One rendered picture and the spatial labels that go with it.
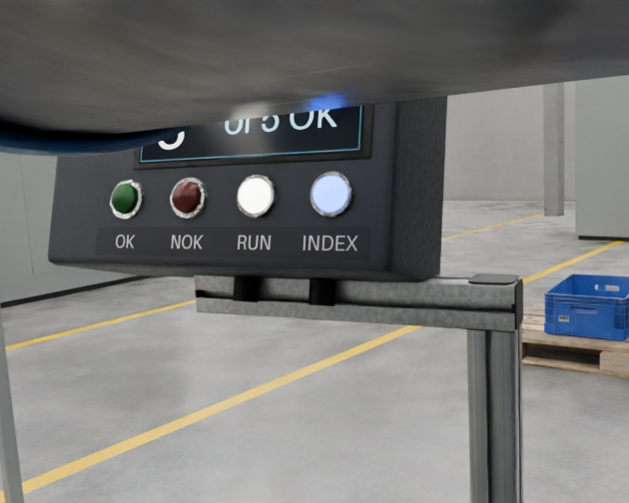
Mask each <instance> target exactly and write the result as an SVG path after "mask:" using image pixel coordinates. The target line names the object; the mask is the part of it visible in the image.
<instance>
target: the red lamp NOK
mask: <svg viewBox="0 0 629 503"><path fill-rule="evenodd" d="M207 199H208V193H207V189H206V186H205V185H204V183H203V182H202V181H200V180H199V179H196V178H184V179H182V180H180V181H179V182H177V184H176V185H175V186H174V188H173V190H172V193H171V206H172V209H173V211H174V212H175V213H176V214H177V215H178V216H179V217H181V218H183V219H193V218H195V217H197V216H198V215H199V214H200V213H201V212H202V211H203V210H204V208H205V206H206V203H207Z"/></svg>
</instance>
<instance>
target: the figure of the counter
mask: <svg viewBox="0 0 629 503"><path fill-rule="evenodd" d="M203 126H204V124H200V125H195V126H193V127H192V128H190V129H189V130H186V131H184V132H182V133H180V134H178V135H176V136H174V137H172V138H170V139H167V140H165V141H162V142H158V143H154V144H151V145H147V146H143V147H140V156H139V164H152V163H170V162H188V161H200V160H201V151H202V138H203Z"/></svg>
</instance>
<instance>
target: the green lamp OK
mask: <svg viewBox="0 0 629 503"><path fill-rule="evenodd" d="M144 201H145V194H144V190H143V188H142V186H141V185H140V184H139V183H138V182H136V181H131V180H126V181H123V182H121V183H119V184H118V185H117V186H116V187H115V189H114V191H113V193H112V196H111V208H112V210H113V212H114V214H115V215H116V216H117V217H119V218H121V219H123V220H130V219H132V218H134V217H135V216H137V215H138V214H139V212H140V211H141V209H142V208H143V205H144Z"/></svg>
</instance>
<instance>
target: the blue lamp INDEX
mask: <svg viewBox="0 0 629 503"><path fill-rule="evenodd" d="M353 197H354V188H353V184H352V182H351V180H350V179H349V178H348V177H347V176H346V175H344V174H342V173H339V172H327V173H324V174H322V175H321V176H319V177H318V178H317V179H316V180H315V181H314V183H313V186H312V188H311V202H312V205H313V207H314V209H315V210H316V211H317V212H318V213H319V214H320V215H322V216H324V217H326V218H336V217H339V216H341V215H342V214H344V213H345V212H346V211H347V210H348V209H349V207H350V206H351V204H352V201H353Z"/></svg>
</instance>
